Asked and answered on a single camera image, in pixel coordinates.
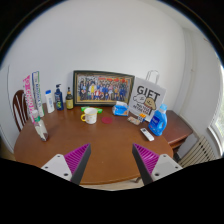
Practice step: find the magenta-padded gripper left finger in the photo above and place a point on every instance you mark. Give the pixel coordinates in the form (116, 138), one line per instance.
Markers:
(60, 165)

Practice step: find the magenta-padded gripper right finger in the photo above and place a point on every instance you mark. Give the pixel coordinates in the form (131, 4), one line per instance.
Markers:
(163, 165)

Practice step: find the clear green-labelled drink bottle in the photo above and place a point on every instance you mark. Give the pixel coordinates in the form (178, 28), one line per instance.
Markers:
(40, 128)

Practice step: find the white remote control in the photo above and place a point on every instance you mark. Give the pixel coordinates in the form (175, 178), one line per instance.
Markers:
(147, 134)

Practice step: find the white radiator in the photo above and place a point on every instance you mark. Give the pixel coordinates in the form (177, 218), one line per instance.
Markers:
(198, 153)

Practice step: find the brown side table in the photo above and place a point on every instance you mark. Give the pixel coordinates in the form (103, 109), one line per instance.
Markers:
(178, 128)

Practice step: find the small puzzle cube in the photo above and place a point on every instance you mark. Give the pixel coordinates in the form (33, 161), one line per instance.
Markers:
(142, 117)

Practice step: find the small patterned pouch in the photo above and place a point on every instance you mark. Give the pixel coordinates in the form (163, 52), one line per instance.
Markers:
(133, 120)

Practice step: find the white yellow-rimmed mug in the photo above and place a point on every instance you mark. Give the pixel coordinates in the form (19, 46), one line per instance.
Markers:
(90, 116)

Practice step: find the green packet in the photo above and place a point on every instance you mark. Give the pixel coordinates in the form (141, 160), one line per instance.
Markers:
(84, 108)
(99, 110)

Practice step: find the white lotion bottle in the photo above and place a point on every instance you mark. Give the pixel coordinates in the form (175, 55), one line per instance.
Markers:
(50, 103)

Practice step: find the dark amber pump bottle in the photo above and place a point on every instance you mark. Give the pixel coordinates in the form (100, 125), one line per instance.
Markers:
(69, 101)

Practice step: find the dark blue pump bottle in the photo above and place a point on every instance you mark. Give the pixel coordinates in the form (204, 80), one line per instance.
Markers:
(59, 100)

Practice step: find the white printed paper bag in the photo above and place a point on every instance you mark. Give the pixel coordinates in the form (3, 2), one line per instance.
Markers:
(146, 96)

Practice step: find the brown wooden chair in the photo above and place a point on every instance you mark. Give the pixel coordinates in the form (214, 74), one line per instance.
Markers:
(18, 106)

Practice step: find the tall pink box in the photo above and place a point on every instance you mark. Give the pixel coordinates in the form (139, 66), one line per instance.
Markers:
(29, 96)

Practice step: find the framed group photo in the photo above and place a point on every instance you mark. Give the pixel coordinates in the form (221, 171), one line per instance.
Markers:
(103, 88)

